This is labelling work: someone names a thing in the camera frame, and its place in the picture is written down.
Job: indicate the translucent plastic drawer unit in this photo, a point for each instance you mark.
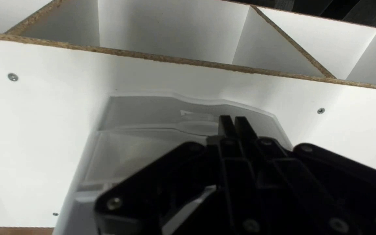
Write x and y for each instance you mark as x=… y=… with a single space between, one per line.
x=123 y=161

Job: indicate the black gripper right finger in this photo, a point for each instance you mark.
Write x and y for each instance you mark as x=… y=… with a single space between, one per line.
x=319 y=178

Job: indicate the white cubby shelf cabinet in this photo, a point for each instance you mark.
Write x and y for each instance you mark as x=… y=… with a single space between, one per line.
x=45 y=131

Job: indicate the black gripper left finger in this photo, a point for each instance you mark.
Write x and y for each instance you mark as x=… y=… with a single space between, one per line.
x=175 y=183

